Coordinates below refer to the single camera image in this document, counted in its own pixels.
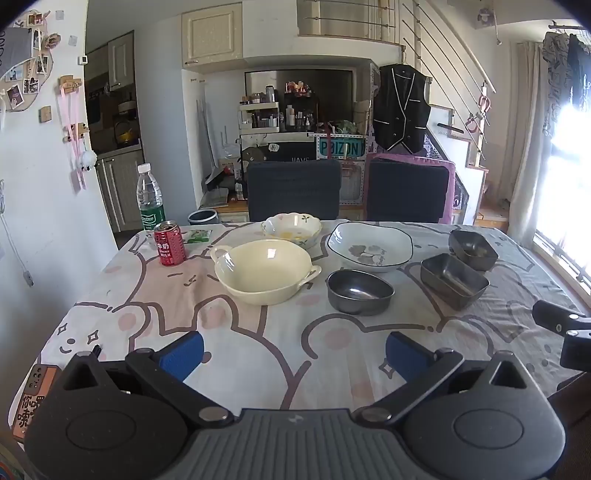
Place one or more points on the round steel bowl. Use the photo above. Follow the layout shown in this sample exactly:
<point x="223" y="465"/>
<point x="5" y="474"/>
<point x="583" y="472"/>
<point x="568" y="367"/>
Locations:
<point x="360" y="290"/>

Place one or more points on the clear water bottle green label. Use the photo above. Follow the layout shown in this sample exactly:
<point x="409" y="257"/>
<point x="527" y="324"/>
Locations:
<point x="151" y="198"/>

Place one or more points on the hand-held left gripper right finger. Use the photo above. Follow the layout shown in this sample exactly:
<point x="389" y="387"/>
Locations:
<point x="406" y="357"/>

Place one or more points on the metal stair railing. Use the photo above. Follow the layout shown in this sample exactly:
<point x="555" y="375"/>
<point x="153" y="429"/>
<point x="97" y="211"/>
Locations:
<point x="443" y="55"/>

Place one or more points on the photo pin board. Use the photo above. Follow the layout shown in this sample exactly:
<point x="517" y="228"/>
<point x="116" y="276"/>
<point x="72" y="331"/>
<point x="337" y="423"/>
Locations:
<point x="23" y="69"/>

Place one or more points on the cream kitchen base cabinet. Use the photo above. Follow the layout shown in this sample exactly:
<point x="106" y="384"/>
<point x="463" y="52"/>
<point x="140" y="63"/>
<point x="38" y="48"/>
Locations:
<point x="117" y="189"/>

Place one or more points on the cosmetics shelf rack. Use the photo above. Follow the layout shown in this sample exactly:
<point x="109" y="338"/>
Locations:
<point x="277" y="113"/>

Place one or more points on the cream upper wall cabinet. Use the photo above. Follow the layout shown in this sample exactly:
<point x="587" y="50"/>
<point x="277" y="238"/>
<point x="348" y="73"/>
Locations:
<point x="212" y="32"/>

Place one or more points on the floral scalloped ceramic bowl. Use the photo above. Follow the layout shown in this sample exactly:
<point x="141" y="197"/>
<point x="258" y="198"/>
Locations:
<point x="291" y="227"/>

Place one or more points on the black vest white trim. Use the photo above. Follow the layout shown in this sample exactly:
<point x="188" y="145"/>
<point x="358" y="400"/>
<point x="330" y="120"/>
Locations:
<point x="401" y="110"/>

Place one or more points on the yellow cooking pot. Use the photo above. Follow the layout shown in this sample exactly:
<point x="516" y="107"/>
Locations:
<point x="125" y="136"/>

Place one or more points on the hanging dark clothes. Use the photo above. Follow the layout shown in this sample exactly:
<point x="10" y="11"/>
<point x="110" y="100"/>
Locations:
<point x="565" y="69"/>

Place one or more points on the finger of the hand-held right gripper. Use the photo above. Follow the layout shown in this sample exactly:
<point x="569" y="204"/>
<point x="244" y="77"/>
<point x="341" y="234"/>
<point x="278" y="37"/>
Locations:
<point x="561" y="318"/>

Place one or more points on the white plush toy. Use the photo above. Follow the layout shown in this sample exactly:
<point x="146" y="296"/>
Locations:
<point x="87" y="159"/>

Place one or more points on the teal license-plate sign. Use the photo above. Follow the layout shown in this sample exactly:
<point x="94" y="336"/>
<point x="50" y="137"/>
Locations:
<point x="340" y="147"/>

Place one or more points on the green white snack packet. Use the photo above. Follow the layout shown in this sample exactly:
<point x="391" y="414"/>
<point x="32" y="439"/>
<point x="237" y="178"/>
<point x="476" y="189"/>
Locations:
<point x="199" y="236"/>

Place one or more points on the beige window curtain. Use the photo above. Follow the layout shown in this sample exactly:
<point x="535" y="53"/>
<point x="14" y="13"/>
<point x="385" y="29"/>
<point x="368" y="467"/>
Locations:
<point x="531" y="138"/>

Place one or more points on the dark grey covered chair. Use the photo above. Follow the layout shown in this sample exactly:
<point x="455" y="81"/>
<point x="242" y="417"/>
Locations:
<point x="406" y="191"/>
<point x="293" y="189"/>

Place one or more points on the white square flower-print plate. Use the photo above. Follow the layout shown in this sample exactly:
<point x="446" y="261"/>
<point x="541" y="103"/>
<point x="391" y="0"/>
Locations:
<point x="369" y="247"/>

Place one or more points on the grey trash bin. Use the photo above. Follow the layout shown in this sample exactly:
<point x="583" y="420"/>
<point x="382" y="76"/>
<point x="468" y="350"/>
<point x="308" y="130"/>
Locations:
<point x="203" y="217"/>

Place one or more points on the red drink can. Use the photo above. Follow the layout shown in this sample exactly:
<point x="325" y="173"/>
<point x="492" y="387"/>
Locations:
<point x="169" y="244"/>

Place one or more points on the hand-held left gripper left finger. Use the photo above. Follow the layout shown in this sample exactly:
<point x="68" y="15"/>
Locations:
<point x="182" y="355"/>

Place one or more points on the rectangular steel bowl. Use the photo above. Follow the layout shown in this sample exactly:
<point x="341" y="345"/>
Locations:
<point x="455" y="281"/>
<point x="473" y="249"/>

